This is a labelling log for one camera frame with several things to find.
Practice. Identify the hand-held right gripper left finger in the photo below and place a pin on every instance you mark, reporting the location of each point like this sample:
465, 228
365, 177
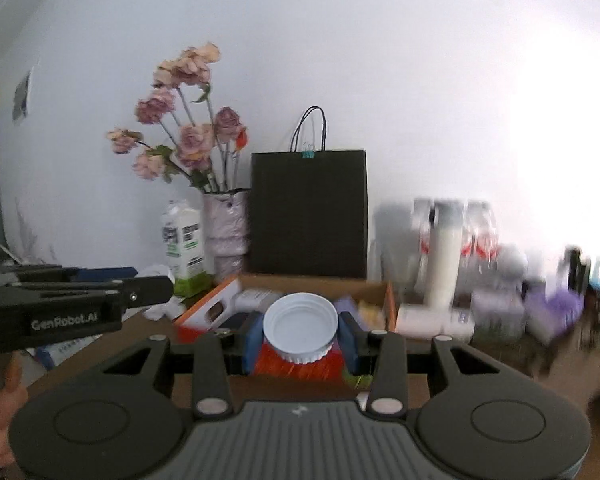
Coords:
253, 341

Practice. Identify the orange cardboard box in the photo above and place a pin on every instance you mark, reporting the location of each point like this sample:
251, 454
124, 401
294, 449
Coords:
200, 317

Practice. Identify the dried pink flower bouquet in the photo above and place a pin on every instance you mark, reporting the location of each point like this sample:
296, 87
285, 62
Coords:
192, 140

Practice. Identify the white tissue pack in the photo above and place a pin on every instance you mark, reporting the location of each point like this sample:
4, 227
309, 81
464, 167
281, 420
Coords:
252, 300

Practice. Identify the white plastic lid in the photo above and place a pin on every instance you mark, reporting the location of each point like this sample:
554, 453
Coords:
300, 322

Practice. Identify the clear plastic bottles red labels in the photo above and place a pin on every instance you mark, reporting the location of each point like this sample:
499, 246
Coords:
482, 240

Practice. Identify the pale purple packet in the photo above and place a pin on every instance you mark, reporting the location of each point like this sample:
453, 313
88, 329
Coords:
555, 307

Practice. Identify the brown wooden desktop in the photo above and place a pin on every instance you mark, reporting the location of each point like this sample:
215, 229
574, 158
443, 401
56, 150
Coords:
565, 380

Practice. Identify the dark green paper bag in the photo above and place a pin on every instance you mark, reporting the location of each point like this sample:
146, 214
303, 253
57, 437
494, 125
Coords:
307, 215

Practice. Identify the crumpled white tissue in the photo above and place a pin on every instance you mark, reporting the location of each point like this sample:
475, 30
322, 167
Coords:
157, 272

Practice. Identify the white thermos bottle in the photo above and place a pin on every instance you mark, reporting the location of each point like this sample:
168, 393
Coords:
445, 255

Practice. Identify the textured grey vase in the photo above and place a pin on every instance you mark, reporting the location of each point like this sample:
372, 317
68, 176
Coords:
225, 235

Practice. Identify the white power bank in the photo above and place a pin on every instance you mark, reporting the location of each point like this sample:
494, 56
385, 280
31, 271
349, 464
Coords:
432, 321

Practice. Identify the blue white packets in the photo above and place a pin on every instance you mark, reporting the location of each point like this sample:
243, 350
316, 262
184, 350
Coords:
67, 349

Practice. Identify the white green milk carton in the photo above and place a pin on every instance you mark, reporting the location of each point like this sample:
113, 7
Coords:
182, 245

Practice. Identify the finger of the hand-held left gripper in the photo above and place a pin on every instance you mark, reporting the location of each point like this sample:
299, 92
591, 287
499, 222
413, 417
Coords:
147, 290
105, 273

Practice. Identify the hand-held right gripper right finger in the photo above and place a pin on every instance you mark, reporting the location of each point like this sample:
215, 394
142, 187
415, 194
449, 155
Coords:
350, 341

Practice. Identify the person's left hand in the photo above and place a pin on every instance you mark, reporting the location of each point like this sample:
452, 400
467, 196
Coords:
0, 412

